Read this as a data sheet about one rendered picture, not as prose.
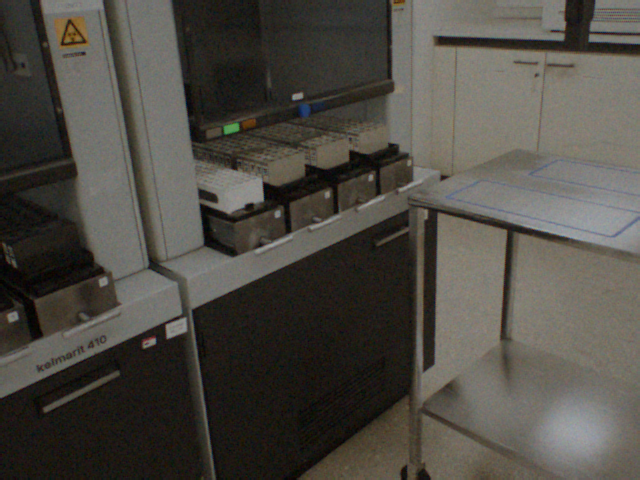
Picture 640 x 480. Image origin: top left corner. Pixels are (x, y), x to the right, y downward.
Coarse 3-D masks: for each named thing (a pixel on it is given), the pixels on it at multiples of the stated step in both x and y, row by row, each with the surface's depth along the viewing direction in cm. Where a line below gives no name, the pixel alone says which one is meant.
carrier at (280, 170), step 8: (296, 152) 150; (272, 160) 145; (280, 160) 145; (288, 160) 147; (296, 160) 148; (264, 168) 144; (272, 168) 144; (280, 168) 145; (288, 168) 147; (296, 168) 149; (304, 168) 151; (264, 176) 144; (272, 176) 144; (280, 176) 146; (288, 176) 148; (296, 176) 150; (304, 176) 151; (272, 184) 145; (280, 184) 147
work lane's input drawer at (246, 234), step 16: (208, 208) 136; (256, 208) 135; (272, 208) 137; (208, 224) 136; (224, 224) 132; (240, 224) 131; (256, 224) 134; (272, 224) 137; (224, 240) 134; (240, 240) 132; (256, 240) 135; (272, 240) 138; (288, 240) 136; (256, 256) 131
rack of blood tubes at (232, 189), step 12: (204, 168) 147; (216, 168) 147; (204, 180) 139; (216, 180) 139; (228, 180) 138; (240, 180) 138; (252, 180) 137; (204, 192) 149; (216, 192) 133; (228, 192) 132; (240, 192) 134; (252, 192) 136; (216, 204) 135; (228, 204) 132; (240, 204) 135
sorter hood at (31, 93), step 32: (0, 0) 97; (32, 0) 100; (0, 32) 98; (32, 32) 101; (0, 64) 99; (32, 64) 102; (0, 96) 100; (32, 96) 104; (0, 128) 101; (32, 128) 105; (64, 128) 108; (0, 160) 102; (32, 160) 106; (64, 160) 109; (0, 192) 102
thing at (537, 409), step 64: (448, 192) 137; (512, 192) 135; (576, 192) 133; (512, 256) 173; (512, 320) 182; (448, 384) 164; (512, 384) 163; (576, 384) 162; (512, 448) 142; (576, 448) 141
